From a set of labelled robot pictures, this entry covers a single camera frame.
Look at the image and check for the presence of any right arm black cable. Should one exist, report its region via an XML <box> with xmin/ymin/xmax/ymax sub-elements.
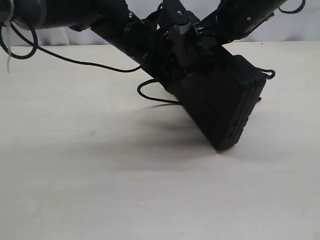
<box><xmin>277</xmin><ymin>0</ymin><xmax>306</xmax><ymax>15</ymax></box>

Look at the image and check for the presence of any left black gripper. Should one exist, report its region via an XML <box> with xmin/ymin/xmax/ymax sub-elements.
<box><xmin>142</xmin><ymin>14</ymin><xmax>193</xmax><ymax>85</ymax></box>

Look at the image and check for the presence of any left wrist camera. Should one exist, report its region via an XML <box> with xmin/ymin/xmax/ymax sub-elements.
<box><xmin>158</xmin><ymin>0</ymin><xmax>199</xmax><ymax>35</ymax></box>

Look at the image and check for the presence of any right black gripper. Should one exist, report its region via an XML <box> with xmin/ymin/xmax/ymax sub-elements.
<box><xmin>193</xmin><ymin>0</ymin><xmax>274</xmax><ymax>43</ymax></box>

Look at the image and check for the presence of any thin black cable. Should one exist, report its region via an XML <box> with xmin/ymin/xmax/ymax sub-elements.
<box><xmin>0</xmin><ymin>21</ymin><xmax>142</xmax><ymax>74</ymax></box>

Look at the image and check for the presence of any black braided rope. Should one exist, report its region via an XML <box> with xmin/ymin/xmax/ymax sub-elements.
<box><xmin>136</xmin><ymin>67</ymin><xmax>276</xmax><ymax>104</ymax></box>

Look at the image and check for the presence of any black plastic carrying case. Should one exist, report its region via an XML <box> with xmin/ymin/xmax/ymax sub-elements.
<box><xmin>167</xmin><ymin>14</ymin><xmax>267</xmax><ymax>152</ymax></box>

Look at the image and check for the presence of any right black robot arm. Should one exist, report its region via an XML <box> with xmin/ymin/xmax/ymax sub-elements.
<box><xmin>193</xmin><ymin>0</ymin><xmax>285</xmax><ymax>45</ymax></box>

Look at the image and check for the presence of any white zip tie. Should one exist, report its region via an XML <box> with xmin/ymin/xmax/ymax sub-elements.
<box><xmin>0</xmin><ymin>0</ymin><xmax>15</xmax><ymax>74</ymax></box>

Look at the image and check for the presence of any white backdrop curtain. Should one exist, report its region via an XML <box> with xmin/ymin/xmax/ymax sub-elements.
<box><xmin>0</xmin><ymin>0</ymin><xmax>320</xmax><ymax>47</ymax></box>

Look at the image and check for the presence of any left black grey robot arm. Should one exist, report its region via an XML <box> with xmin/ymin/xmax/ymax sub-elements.
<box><xmin>0</xmin><ymin>0</ymin><xmax>190</xmax><ymax>85</ymax></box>

